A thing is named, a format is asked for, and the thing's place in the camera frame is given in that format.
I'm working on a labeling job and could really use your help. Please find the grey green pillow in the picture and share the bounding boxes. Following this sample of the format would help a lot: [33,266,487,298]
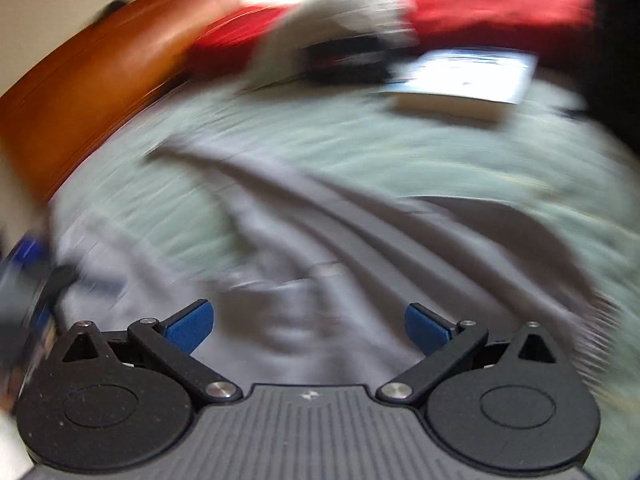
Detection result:
[245,0,433,91]

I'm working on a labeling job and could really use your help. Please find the wooden headboard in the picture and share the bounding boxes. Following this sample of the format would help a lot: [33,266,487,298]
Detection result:
[0,0,236,201]

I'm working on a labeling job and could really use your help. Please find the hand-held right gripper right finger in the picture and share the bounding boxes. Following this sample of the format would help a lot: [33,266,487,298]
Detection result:
[376,303,556,406]

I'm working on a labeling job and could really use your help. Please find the grey pants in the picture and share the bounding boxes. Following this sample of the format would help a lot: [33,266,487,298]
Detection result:
[50,137,626,401]

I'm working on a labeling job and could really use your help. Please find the green plaid blanket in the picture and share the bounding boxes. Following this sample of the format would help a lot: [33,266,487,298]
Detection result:
[47,72,640,480]

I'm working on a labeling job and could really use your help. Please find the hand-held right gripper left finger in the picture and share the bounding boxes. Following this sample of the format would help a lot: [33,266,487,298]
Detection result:
[62,299,244,405]

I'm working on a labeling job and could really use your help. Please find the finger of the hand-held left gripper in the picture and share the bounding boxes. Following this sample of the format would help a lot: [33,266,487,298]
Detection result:
[7,232,48,268]
[42,264,78,295]

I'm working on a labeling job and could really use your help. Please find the black pouch with red print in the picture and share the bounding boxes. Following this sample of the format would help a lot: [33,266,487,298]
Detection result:
[297,35,401,86]

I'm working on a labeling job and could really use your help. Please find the white and blue book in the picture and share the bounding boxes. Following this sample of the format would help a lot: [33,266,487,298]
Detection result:
[380,46,540,122]

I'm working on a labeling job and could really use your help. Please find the black backpack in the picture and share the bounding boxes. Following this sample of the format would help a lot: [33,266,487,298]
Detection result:
[582,0,640,151]

